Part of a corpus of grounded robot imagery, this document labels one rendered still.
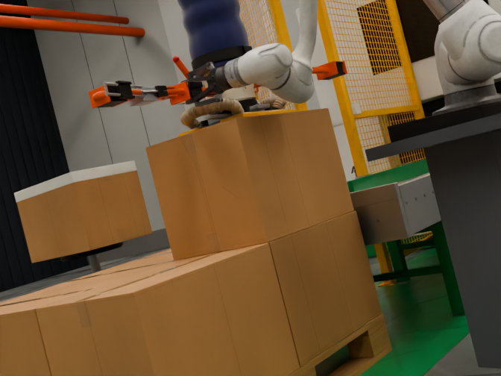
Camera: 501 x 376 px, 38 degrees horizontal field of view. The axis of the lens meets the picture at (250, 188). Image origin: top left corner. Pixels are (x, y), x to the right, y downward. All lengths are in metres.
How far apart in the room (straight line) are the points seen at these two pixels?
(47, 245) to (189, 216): 1.70
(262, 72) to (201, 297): 0.69
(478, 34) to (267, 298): 0.96
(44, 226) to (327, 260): 1.91
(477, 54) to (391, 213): 0.89
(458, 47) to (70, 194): 2.22
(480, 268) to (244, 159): 0.79
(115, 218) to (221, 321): 1.84
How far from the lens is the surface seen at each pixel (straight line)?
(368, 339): 2.70
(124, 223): 3.80
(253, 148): 2.28
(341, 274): 2.57
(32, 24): 12.76
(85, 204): 3.69
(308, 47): 2.33
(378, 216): 2.78
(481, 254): 2.29
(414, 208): 2.84
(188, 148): 2.37
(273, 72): 2.18
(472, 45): 2.07
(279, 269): 2.27
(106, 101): 2.12
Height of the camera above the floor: 0.71
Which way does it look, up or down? level
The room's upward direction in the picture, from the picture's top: 14 degrees counter-clockwise
